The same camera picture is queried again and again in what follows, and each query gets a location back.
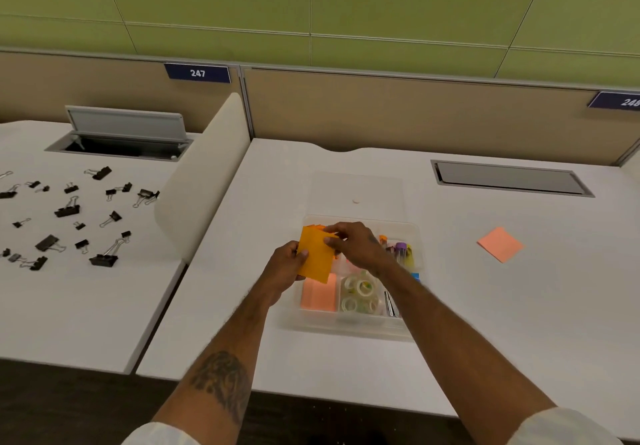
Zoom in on person's left hand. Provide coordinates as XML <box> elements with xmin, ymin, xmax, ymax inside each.
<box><xmin>259</xmin><ymin>241</ymin><xmax>309</xmax><ymax>306</ymax></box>

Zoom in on person's right hand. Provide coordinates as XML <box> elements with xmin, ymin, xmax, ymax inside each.
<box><xmin>323</xmin><ymin>221</ymin><xmax>397</xmax><ymax>279</ymax></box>

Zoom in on orange sticky note pad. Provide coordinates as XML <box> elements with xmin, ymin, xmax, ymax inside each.
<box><xmin>296</xmin><ymin>225</ymin><xmax>340</xmax><ymax>285</ymax></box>

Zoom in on person's right forearm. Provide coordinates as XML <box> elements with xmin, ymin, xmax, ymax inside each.
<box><xmin>377</xmin><ymin>262</ymin><xmax>558</xmax><ymax>433</ymax></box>

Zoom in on person's left forearm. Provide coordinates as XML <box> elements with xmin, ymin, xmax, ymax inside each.
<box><xmin>150</xmin><ymin>292</ymin><xmax>291</xmax><ymax>433</ymax></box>

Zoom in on pink sticky note pad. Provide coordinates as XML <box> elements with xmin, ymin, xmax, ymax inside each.
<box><xmin>300</xmin><ymin>274</ymin><xmax>340</xmax><ymax>313</ymax></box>

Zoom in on clear plastic box lid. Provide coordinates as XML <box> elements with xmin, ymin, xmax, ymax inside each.
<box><xmin>309</xmin><ymin>171</ymin><xmax>407</xmax><ymax>224</ymax></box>

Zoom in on clear plastic organizer box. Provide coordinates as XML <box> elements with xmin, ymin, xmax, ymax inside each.
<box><xmin>287</xmin><ymin>215</ymin><xmax>425</xmax><ymax>343</ymax></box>

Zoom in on white desk divider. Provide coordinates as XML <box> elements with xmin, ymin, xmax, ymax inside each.
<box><xmin>153</xmin><ymin>92</ymin><xmax>252</xmax><ymax>265</ymax></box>

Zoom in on beige partition panel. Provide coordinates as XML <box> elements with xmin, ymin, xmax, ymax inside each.
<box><xmin>241</xmin><ymin>65</ymin><xmax>640</xmax><ymax>167</ymax></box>
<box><xmin>0</xmin><ymin>48</ymin><xmax>245</xmax><ymax>134</ymax></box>

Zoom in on single pink sticky note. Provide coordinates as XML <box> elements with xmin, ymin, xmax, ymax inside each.
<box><xmin>476</xmin><ymin>227</ymin><xmax>525</xmax><ymax>264</ymax></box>

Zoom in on blue desk number sign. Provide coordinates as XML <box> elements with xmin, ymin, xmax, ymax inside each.
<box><xmin>163</xmin><ymin>62</ymin><xmax>232</xmax><ymax>84</ymax></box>
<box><xmin>587</xmin><ymin>91</ymin><xmax>640</xmax><ymax>111</ymax></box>

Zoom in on white left sleeve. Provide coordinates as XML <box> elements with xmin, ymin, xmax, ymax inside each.
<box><xmin>121</xmin><ymin>422</ymin><xmax>202</xmax><ymax>445</ymax></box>

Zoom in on white sleeve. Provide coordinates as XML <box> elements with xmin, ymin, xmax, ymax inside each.
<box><xmin>506</xmin><ymin>407</ymin><xmax>625</xmax><ymax>445</ymax></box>
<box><xmin>121</xmin><ymin>422</ymin><xmax>202</xmax><ymax>445</ymax></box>

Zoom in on scattered black binder clips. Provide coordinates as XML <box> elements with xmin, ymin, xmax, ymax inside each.
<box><xmin>0</xmin><ymin>165</ymin><xmax>161</xmax><ymax>272</ymax></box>

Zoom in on white right sleeve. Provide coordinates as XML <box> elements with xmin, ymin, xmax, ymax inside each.
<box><xmin>506</xmin><ymin>407</ymin><xmax>625</xmax><ymax>445</ymax></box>

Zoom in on grey closed cable hatch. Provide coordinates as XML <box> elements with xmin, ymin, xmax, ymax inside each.
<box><xmin>430</xmin><ymin>159</ymin><xmax>596</xmax><ymax>198</ymax></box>

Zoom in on grey open cable hatch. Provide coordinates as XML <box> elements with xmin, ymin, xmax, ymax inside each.
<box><xmin>44</xmin><ymin>105</ymin><xmax>195</xmax><ymax>162</ymax></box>

